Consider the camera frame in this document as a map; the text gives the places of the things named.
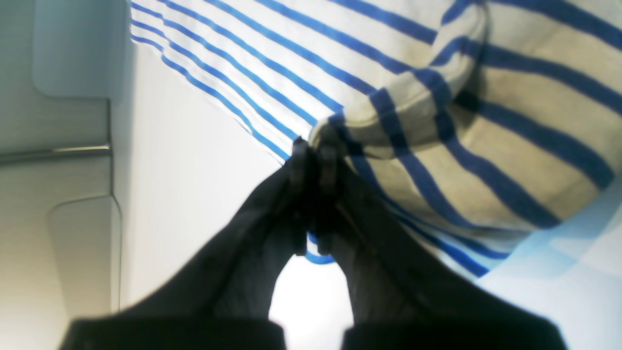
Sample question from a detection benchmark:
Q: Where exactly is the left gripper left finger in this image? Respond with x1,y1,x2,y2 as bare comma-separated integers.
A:
60,138,311,350

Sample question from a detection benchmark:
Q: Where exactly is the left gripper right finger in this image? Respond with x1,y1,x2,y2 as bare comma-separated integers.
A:
315,142,567,350

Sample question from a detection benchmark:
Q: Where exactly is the blue white striped T-shirt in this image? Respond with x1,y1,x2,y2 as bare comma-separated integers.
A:
129,0,622,279

